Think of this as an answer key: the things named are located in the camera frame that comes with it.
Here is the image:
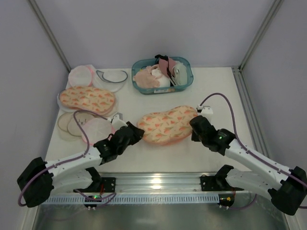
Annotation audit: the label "floral mesh laundry bag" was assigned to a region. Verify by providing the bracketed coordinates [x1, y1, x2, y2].
[137, 105, 198, 145]

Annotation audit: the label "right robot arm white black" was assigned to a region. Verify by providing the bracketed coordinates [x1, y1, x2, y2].
[189, 115, 307, 216]

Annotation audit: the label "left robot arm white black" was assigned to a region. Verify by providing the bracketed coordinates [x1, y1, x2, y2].
[17, 122, 144, 207]

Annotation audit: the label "pink rim round mesh bag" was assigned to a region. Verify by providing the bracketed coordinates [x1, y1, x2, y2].
[82, 118, 115, 145]

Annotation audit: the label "stacked floral laundry bags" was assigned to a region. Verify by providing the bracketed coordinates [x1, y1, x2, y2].
[59, 86, 116, 115]

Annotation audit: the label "grey white bra in basket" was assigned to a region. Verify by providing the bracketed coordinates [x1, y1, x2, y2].
[171, 61, 188, 85]

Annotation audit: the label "pink bra in basket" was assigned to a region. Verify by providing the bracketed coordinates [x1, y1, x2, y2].
[132, 65, 160, 89]

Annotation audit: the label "white pink round mesh bag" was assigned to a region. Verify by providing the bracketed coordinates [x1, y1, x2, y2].
[68, 65, 95, 87]

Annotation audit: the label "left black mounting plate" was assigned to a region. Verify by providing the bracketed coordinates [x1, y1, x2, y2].
[100, 177, 116, 194]

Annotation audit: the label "black mounting plate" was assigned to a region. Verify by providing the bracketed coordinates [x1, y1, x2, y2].
[100, 177, 116, 194]
[200, 175, 220, 192]

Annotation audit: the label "beige round mesh bags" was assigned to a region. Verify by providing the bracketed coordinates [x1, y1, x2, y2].
[57, 113, 93, 141]

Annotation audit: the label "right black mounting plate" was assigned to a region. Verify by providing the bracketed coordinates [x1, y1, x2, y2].
[200, 175, 220, 192]

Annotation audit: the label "left base connector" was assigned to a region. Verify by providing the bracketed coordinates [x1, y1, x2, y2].
[84, 195, 102, 210]

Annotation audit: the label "base connector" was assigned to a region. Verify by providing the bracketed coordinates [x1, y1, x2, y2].
[84, 195, 102, 210]
[218, 195, 235, 209]

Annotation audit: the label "right base connector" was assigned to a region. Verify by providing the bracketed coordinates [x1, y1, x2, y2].
[218, 195, 235, 209]

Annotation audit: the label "teal plastic basket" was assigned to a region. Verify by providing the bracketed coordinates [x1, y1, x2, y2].
[131, 57, 194, 94]

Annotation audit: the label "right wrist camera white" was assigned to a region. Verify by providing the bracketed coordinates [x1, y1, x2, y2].
[196, 105, 213, 122]

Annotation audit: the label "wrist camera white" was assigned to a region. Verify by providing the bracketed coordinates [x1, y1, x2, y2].
[107, 113, 128, 131]
[196, 105, 213, 122]

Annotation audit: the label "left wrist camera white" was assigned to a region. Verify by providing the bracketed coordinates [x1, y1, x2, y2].
[107, 113, 128, 131]

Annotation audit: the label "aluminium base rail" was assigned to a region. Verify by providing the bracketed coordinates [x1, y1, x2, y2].
[47, 171, 245, 195]

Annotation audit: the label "slotted cable duct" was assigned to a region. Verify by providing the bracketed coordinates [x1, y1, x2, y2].
[43, 193, 219, 205]

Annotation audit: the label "mauve bra with black straps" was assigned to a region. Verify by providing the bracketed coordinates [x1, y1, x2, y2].
[154, 55, 177, 78]

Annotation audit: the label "right frame post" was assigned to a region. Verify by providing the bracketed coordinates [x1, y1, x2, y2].
[238, 0, 284, 72]

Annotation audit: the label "frame post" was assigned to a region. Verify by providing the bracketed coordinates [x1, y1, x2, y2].
[238, 0, 284, 72]
[27, 0, 71, 71]

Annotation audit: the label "left frame post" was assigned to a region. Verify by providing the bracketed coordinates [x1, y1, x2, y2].
[27, 0, 71, 71]

